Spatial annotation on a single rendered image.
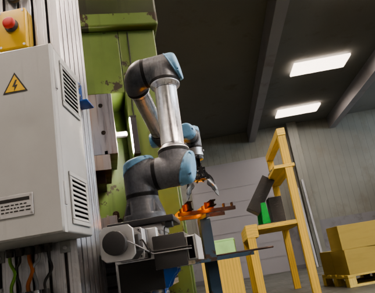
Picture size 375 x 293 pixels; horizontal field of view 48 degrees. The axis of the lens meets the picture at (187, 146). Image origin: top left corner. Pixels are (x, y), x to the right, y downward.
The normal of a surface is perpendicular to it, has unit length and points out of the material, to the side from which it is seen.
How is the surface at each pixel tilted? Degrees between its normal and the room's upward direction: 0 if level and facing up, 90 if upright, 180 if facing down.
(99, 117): 90
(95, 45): 90
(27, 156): 90
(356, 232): 90
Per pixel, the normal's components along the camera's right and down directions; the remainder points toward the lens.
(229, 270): -0.09, -0.26
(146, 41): 0.17, -0.29
